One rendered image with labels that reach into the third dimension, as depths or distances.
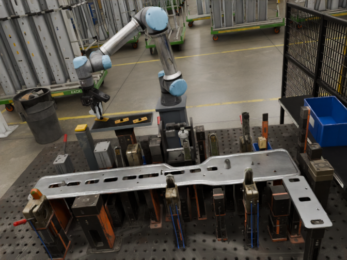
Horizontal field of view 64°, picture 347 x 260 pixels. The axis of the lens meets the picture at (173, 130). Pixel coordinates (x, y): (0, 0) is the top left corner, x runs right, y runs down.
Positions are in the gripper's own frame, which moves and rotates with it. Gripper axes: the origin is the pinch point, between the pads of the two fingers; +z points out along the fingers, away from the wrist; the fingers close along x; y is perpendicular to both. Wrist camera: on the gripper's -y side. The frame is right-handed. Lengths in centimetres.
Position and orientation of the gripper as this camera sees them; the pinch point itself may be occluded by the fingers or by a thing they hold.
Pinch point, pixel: (100, 116)
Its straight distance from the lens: 170.6
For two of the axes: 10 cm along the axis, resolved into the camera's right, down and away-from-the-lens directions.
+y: -9.4, -0.4, 3.3
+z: 1.4, 8.6, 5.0
